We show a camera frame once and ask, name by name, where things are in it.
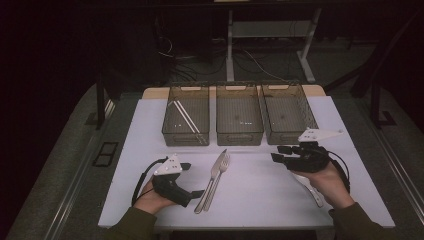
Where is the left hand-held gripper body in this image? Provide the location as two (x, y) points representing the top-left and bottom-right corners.
(152, 153), (193, 208)

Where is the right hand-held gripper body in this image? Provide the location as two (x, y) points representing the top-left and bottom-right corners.
(284, 127), (344, 174)

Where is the steel table knife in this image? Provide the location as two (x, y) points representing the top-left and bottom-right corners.
(194, 148), (228, 215)

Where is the steel fork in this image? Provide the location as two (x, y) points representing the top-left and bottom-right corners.
(202, 153), (232, 213)

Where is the white chopstick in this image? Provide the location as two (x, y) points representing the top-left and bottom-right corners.
(174, 99), (208, 145)
(167, 100), (205, 146)

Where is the smoky transparent plastic bin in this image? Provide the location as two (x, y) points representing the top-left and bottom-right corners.
(161, 84), (211, 147)
(260, 82), (320, 146)
(215, 83), (265, 147)

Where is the person's left hand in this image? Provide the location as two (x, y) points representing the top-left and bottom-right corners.
(133, 180), (176, 216)

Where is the person's right hand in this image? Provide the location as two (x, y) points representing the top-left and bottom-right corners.
(293, 161), (356, 210)

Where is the white table mat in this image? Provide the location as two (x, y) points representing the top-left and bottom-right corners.
(98, 95), (396, 231)

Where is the black metal stand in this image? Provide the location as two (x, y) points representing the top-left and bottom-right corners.
(369, 79), (398, 129)

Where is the left hand-held gripper black cable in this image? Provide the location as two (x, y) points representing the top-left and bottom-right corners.
(131, 156), (169, 206)

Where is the hand-held gripper black cable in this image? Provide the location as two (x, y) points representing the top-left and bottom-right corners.
(131, 156), (169, 206)
(328, 149), (351, 194)

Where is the right hand-held gripper black cable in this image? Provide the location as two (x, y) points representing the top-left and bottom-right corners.
(328, 149), (351, 194)

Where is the black rectangular floor frame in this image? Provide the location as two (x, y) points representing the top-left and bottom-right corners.
(91, 141), (120, 168)

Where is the metal floor rail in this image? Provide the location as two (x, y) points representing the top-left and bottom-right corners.
(353, 96), (424, 218)
(43, 99), (118, 240)

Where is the white floor cable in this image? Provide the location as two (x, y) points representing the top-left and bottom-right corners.
(242, 49), (288, 83)

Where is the bundle of dark floor cables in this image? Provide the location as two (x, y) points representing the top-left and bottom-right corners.
(154, 19), (231, 84)

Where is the white metal desk frame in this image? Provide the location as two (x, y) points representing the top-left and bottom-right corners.
(225, 7), (323, 84)

